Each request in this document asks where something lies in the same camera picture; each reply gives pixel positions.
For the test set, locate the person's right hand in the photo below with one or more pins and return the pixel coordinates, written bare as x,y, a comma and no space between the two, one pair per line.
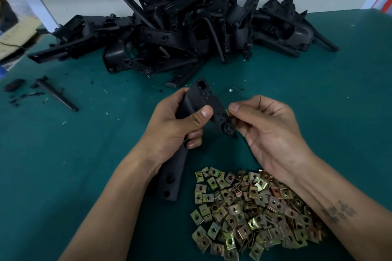
272,138

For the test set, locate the person's left hand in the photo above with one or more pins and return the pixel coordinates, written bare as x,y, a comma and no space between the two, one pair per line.
168,132

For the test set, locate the black plastic bracket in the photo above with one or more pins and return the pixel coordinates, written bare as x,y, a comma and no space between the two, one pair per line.
174,172
323,36

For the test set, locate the pile of brass clip nuts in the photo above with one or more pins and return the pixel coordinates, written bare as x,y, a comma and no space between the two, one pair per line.
254,215

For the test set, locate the pile of black plastic brackets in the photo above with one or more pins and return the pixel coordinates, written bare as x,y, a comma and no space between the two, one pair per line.
184,28

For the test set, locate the person's right forearm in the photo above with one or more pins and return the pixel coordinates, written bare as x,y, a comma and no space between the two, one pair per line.
349,215

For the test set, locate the person's left forearm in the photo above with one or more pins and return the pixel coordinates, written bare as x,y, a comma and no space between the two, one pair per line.
104,221

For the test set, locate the green table cloth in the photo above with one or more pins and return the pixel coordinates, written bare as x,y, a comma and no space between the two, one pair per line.
61,166

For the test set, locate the thin black plastic strip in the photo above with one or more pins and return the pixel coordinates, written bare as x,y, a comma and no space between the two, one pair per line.
56,94

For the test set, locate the small black plastic scrap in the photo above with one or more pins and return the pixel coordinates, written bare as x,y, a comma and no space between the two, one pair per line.
14,85

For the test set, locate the brown cardboard piece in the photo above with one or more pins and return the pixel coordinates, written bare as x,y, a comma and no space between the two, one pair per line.
18,37

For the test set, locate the black bag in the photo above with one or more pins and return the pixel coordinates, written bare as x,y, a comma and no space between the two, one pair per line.
7,16

